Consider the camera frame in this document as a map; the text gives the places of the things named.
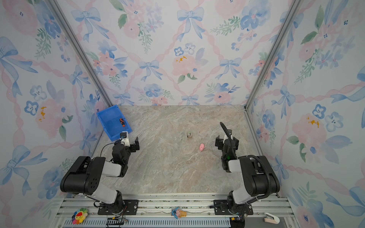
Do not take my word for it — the aluminium rail frame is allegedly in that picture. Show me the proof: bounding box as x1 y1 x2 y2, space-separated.
51 193 299 228

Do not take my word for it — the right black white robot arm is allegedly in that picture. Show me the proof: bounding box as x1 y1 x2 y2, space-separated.
210 126 280 216

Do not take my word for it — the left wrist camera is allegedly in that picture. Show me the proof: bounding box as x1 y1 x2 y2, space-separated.
119 131 130 147

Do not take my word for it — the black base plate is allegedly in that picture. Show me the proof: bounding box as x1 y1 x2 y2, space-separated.
98 199 139 216
209 199 253 217

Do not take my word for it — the ice cream cone toy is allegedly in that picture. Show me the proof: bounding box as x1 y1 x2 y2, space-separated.
171 207 187 219

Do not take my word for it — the colourful flower toy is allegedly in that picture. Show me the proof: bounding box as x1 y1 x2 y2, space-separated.
71 208 88 225

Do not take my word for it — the white pink stapler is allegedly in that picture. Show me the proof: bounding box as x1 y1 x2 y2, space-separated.
264 212 280 225

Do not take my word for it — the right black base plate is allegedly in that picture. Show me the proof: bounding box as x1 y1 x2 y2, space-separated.
209 199 253 217

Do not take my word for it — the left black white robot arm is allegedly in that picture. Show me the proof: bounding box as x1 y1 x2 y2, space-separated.
60 138 140 216

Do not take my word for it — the orange black screwdriver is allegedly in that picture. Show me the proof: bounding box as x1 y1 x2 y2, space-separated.
119 118 126 127

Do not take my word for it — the blue plastic bin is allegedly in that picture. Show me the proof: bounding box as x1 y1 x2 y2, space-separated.
97 105 133 141

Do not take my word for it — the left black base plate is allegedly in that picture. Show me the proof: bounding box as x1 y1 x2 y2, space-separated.
98 199 139 216

